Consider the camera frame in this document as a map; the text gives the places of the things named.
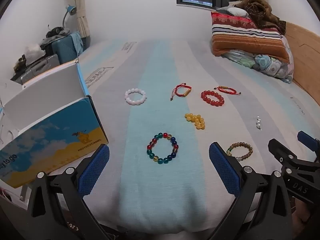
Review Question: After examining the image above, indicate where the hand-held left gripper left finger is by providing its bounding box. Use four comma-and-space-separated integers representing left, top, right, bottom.
26, 144, 110, 240

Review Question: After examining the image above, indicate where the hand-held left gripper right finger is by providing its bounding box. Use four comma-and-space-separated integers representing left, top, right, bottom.
209, 142, 293, 240

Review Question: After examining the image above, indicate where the light blue cloth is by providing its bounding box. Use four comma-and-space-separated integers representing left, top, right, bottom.
70, 31, 84, 55

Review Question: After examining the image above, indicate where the teal suitcase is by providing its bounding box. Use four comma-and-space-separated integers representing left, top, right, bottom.
51, 32, 87, 65

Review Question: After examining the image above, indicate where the floral quilt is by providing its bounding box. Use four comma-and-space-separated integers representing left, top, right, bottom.
221, 36, 294, 83

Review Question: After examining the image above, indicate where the white pillow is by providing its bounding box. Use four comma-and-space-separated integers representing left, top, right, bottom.
216, 5, 250, 18

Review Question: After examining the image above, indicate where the yellow bead bracelet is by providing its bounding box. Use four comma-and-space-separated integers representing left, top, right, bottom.
184, 113, 206, 130

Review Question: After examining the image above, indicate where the brown wooden bead bracelet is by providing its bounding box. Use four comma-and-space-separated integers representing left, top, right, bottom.
226, 142, 253, 162

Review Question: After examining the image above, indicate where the white bead bracelet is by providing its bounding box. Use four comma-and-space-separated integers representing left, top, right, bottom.
124, 88, 147, 105

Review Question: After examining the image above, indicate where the red string bracelet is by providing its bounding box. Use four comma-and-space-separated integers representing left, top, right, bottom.
214, 86, 242, 95
170, 82, 192, 102

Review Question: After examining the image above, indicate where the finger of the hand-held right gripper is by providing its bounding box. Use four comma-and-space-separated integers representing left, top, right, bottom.
297, 131, 320, 172
268, 139, 320, 203

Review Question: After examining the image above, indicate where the white plastic bag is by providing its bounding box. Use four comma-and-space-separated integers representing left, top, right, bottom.
21, 43, 45, 60

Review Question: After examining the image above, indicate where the blue and yellow cardboard box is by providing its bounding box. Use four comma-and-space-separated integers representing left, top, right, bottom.
0, 60, 109, 189

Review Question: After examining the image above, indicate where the wooden headboard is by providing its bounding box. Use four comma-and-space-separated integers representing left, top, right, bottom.
285, 21, 320, 100

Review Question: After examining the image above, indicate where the red bead bracelet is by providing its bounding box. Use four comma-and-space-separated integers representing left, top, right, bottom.
201, 90, 225, 107

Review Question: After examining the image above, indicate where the stack of folded blankets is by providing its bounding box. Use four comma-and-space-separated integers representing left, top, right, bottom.
211, 11, 290, 63

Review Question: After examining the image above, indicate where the multicolour glass bead bracelet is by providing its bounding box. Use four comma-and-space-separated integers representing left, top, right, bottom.
146, 132, 179, 165

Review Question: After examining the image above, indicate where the striped bed sheet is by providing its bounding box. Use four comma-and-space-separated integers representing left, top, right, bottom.
77, 39, 320, 235

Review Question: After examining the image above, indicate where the blue desk lamp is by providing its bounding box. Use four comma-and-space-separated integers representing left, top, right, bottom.
62, 4, 77, 29

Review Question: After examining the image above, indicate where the brown fur garment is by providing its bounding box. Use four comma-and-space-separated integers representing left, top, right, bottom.
236, 0, 287, 34

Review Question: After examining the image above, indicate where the grey suitcase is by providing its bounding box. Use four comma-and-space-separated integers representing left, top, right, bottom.
11, 54, 60, 84

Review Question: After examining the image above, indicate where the dark clothes pile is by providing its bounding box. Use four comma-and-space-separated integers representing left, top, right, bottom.
40, 25, 72, 49

